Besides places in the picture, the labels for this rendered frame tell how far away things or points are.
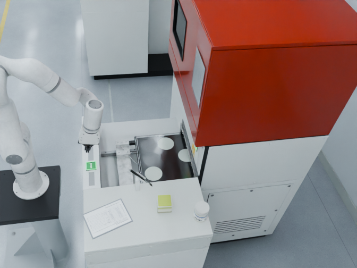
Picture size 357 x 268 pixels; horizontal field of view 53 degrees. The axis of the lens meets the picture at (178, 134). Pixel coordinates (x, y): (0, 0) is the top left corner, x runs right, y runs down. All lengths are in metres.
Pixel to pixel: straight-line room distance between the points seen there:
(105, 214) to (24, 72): 0.79
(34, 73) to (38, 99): 2.43
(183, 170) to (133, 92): 1.96
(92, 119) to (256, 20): 0.86
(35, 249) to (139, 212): 1.19
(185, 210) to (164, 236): 0.18
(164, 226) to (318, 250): 1.61
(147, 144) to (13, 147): 0.81
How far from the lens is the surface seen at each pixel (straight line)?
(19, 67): 1.55
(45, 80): 1.56
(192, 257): 2.05
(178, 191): 1.95
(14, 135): 1.77
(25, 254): 2.94
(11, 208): 2.12
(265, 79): 1.60
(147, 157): 2.16
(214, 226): 2.59
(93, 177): 2.02
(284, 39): 1.55
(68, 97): 1.62
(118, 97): 3.87
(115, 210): 1.88
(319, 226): 3.25
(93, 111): 1.69
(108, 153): 2.25
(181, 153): 2.19
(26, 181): 2.04
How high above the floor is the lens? 2.59
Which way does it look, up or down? 47 degrees down
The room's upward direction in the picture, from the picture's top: 7 degrees clockwise
